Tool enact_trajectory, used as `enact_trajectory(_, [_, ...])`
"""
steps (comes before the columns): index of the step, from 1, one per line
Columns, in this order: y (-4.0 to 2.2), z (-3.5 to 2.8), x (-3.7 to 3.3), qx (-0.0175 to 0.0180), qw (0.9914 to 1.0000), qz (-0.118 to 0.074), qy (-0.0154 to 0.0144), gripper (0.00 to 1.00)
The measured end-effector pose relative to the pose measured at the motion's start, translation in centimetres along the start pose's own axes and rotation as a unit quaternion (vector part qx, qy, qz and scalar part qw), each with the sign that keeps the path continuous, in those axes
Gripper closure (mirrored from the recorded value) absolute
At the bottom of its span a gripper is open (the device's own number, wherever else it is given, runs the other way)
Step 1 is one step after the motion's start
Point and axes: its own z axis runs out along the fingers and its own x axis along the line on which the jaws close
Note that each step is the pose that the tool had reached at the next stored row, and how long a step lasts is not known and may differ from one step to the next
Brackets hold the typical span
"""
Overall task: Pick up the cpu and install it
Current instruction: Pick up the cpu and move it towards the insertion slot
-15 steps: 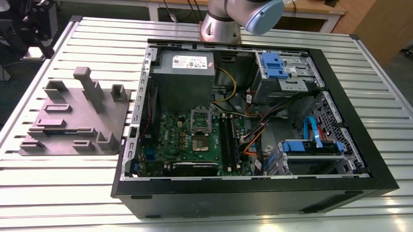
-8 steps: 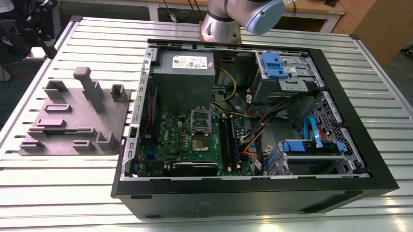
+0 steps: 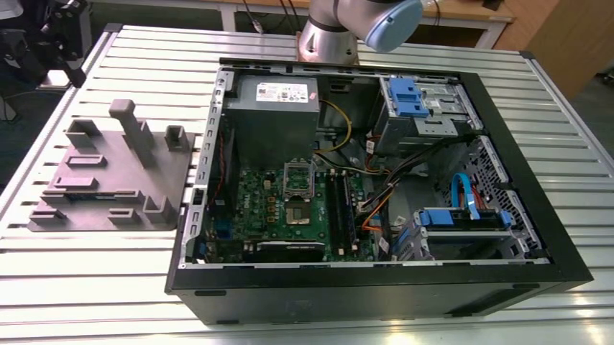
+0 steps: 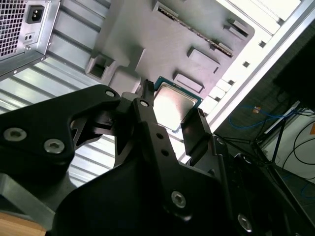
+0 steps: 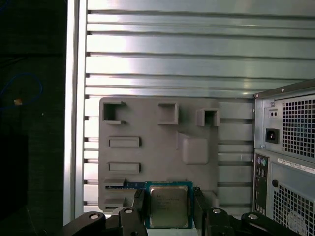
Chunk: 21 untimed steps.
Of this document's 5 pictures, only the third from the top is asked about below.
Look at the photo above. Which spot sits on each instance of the black RAM slot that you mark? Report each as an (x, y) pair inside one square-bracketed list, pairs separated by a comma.
[(343, 212), (333, 212), (338, 212)]

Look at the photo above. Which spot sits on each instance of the green motherboard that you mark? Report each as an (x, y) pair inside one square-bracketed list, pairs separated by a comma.
[(259, 187)]

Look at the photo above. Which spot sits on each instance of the blue RAM stick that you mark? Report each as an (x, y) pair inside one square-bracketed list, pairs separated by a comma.
[(91, 196)]

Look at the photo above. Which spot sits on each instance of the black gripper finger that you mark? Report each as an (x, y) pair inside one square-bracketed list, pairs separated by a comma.
[(75, 75)]

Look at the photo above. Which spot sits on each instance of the wooden desk white frame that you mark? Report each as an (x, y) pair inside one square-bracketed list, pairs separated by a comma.
[(479, 16)]

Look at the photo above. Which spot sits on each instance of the metal drive cage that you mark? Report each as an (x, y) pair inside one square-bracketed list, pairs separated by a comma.
[(431, 129)]

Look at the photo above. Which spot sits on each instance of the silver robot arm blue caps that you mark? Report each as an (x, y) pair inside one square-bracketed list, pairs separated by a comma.
[(326, 43)]

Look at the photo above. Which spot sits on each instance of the blue port connector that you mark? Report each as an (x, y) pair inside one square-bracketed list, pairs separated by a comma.
[(223, 230)]

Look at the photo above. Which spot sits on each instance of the metal disk bay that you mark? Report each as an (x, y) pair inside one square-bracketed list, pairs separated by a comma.
[(470, 244)]

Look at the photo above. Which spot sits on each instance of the black open PC case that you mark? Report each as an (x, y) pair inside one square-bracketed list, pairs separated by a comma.
[(335, 298)]

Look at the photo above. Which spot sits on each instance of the grey power supply unit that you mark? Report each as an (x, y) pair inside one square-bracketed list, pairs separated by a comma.
[(269, 136)]

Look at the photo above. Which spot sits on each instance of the black graphics card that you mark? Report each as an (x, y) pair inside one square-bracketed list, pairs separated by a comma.
[(287, 250)]

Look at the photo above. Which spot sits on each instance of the blue disk carrier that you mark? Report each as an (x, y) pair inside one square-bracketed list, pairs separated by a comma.
[(407, 97)]

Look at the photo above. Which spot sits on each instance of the hard disk in blue carrier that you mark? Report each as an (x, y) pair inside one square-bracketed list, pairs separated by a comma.
[(441, 218)]

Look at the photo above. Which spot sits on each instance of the black case fan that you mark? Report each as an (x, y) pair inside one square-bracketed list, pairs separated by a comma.
[(227, 154)]

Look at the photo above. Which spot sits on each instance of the grey parts rack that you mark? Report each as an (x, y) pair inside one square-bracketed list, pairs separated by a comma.
[(115, 176)]

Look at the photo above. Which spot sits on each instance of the brown wooden cabinet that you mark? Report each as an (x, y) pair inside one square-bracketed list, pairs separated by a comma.
[(566, 36)]

